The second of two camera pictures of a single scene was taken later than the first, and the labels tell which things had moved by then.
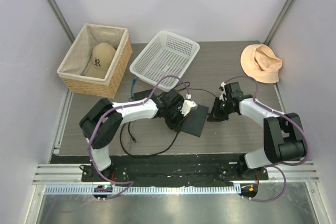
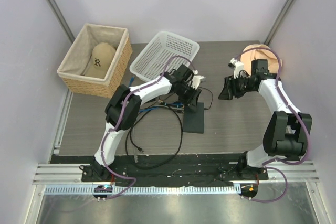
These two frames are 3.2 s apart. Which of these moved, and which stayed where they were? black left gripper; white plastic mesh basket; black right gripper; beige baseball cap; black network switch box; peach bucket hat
Moved: black right gripper; black left gripper
Stayed: black network switch box; white plastic mesh basket; peach bucket hat; beige baseball cap
